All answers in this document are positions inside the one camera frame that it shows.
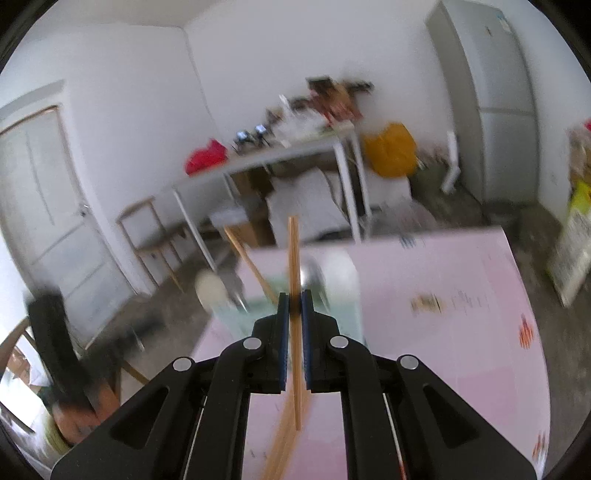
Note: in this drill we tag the grey refrigerator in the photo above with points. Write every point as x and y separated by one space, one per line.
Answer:
498 101

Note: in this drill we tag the red plastic bag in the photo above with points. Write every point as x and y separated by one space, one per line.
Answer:
206 157

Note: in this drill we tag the wooden chair dark seat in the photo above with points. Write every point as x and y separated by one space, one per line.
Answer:
152 240

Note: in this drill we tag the small cardboard box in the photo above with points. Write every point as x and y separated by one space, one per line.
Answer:
251 217

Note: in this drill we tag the pile of snack packets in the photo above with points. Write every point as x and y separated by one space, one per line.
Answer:
339 99

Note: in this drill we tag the white sack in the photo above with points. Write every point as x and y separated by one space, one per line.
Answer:
304 203

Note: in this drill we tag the white side table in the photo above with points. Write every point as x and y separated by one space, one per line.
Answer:
277 154

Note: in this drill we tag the printed rice bag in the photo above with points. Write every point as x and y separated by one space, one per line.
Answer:
572 244

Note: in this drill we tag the cream plastic spoon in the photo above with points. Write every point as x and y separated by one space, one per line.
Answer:
211 288

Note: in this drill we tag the clear plastic bag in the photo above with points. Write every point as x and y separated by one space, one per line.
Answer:
300 127

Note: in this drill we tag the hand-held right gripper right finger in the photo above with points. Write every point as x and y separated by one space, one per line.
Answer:
307 344

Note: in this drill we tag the teal plastic utensil holder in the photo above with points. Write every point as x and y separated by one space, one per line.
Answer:
344 318

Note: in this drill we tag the black charger device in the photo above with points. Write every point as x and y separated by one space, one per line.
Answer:
251 134

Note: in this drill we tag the pink patterned tablecloth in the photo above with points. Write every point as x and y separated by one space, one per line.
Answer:
438 369

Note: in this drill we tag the dark green bag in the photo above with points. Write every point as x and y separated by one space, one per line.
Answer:
429 182

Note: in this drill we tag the white door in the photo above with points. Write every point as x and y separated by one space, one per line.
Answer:
46 207

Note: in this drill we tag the white upright box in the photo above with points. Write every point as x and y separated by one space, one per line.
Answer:
451 161

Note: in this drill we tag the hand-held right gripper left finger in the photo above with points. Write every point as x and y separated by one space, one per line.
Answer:
282 344

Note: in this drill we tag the yellow plastic bag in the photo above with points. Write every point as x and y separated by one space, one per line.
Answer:
390 150

